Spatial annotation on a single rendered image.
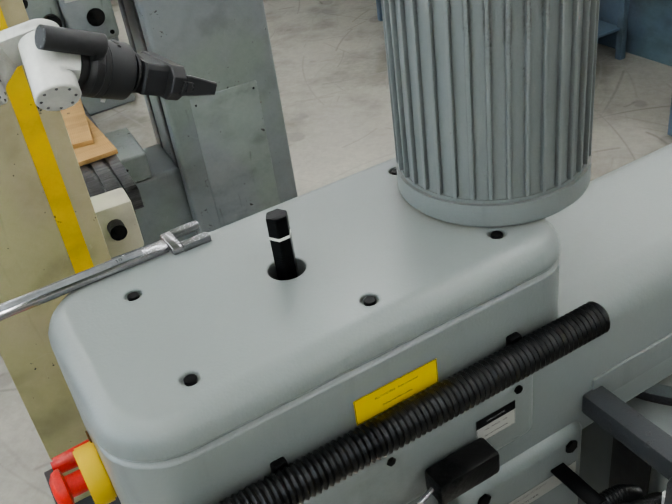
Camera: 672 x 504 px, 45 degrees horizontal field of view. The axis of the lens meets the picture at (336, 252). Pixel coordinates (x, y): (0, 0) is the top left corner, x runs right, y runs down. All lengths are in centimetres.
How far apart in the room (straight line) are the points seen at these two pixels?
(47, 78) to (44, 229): 143
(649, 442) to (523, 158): 35
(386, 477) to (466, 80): 39
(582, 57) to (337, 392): 37
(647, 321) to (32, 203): 194
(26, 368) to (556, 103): 231
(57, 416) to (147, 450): 233
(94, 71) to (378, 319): 69
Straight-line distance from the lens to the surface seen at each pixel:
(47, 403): 294
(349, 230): 81
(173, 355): 71
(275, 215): 74
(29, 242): 262
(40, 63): 123
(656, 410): 114
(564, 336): 81
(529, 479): 100
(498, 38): 72
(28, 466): 353
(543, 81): 74
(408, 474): 85
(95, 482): 79
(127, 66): 128
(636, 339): 101
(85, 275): 83
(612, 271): 97
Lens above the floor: 233
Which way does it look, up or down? 34 degrees down
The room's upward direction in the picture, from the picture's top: 9 degrees counter-clockwise
